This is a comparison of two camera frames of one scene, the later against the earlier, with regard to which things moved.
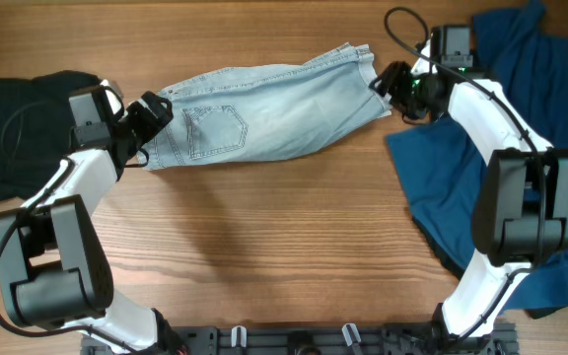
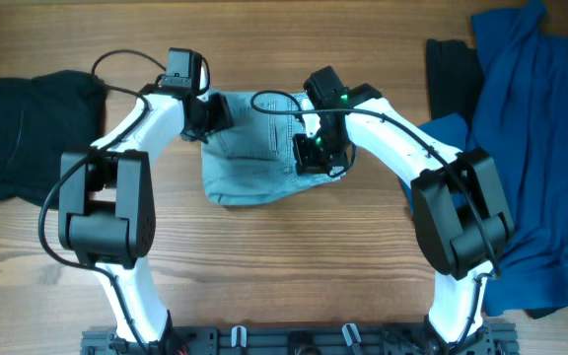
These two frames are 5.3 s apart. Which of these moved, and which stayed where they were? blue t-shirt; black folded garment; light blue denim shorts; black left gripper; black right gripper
Moved: light blue denim shorts; black left gripper; black right gripper
Stayed: black folded garment; blue t-shirt
